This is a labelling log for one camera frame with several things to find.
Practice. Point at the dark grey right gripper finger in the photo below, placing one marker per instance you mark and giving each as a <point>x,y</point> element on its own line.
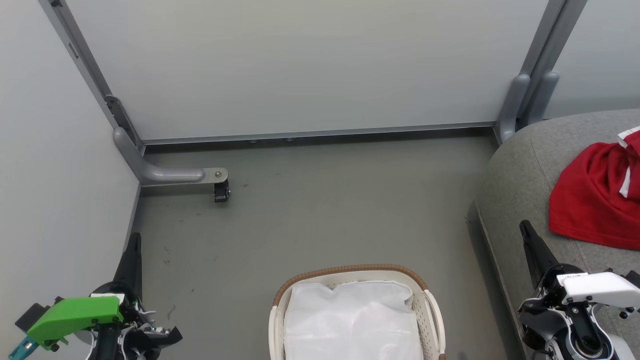
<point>537,252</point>

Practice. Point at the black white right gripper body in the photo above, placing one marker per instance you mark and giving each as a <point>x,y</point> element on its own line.
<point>590,290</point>

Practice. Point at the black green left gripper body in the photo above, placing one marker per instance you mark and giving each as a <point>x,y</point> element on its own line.
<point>75,315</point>

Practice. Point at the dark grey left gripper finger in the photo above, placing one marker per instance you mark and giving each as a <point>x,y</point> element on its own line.
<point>131,265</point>

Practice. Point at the red jersey with white label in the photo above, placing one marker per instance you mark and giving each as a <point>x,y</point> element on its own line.
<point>590,200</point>

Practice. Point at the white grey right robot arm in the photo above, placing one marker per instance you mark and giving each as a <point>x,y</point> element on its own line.
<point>580,347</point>

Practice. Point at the white basket with brown rim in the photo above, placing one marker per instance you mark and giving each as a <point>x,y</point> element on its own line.
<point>280,310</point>

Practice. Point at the white basket liner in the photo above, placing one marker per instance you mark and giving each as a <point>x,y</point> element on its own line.
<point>350,320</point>

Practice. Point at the grey fabric sofa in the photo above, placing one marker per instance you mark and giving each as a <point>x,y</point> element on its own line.
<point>525,170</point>

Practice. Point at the black caster wheel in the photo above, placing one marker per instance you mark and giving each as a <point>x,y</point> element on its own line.
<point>221,191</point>

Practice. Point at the grey partition double post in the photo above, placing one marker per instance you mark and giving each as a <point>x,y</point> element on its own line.
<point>530,95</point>

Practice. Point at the grey partition bottom rail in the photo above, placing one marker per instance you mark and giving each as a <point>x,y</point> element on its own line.
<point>320,134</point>

